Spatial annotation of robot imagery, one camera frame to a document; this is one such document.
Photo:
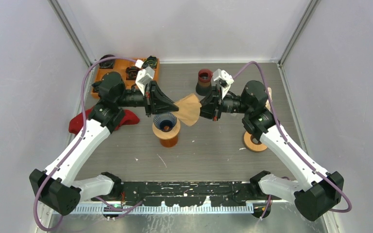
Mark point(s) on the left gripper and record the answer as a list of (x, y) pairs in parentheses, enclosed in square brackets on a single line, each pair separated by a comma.
[(156, 101)]

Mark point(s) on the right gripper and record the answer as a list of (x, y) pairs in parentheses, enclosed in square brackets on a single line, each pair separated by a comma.
[(211, 106)]

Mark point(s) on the brown paper coffee filter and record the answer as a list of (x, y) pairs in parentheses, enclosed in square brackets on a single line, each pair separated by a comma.
[(189, 109)]

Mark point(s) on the blue glass dripper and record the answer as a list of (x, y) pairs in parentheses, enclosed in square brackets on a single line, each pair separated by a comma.
[(165, 122)]

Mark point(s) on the orange glass carafe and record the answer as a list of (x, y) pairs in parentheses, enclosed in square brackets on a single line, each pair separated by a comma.
[(168, 143)]

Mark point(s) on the orange coffee filter box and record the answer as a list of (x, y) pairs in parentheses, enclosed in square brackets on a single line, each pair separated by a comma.
[(268, 102)]

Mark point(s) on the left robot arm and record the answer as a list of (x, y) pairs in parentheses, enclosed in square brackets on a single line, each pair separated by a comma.
[(56, 185)]

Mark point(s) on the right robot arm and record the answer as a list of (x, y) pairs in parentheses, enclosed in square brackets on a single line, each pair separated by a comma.
[(314, 191)]

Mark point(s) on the red black carafe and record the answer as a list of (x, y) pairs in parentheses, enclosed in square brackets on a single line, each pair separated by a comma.
[(204, 85)]

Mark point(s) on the green coil top right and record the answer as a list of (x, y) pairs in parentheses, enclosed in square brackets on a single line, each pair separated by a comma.
[(151, 61)]

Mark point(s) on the orange wooden compartment tray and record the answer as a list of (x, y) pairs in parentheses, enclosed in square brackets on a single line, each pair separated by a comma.
[(120, 67)]

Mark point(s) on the red cloth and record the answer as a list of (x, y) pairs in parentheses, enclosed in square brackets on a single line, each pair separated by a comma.
[(76, 124)]

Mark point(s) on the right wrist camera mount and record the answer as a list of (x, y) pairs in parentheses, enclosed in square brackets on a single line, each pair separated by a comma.
[(224, 79)]

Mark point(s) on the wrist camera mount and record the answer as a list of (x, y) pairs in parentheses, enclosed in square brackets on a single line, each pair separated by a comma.
[(144, 76), (224, 79)]

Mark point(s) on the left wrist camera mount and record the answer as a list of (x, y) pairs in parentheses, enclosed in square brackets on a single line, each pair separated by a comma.
[(144, 76)]

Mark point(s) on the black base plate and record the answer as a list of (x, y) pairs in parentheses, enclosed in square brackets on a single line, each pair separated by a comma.
[(186, 194)]

